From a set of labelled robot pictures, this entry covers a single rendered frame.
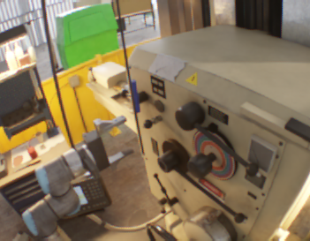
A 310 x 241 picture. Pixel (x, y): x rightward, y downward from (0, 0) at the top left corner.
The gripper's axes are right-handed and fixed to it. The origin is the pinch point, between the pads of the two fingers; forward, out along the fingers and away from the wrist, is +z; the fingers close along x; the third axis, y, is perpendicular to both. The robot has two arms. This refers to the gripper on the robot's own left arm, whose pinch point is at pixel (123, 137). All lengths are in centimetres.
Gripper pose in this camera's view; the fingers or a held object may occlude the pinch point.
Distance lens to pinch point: 80.3
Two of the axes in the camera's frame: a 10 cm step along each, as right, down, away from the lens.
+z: 7.9, -4.2, 4.4
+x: 1.1, 8.1, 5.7
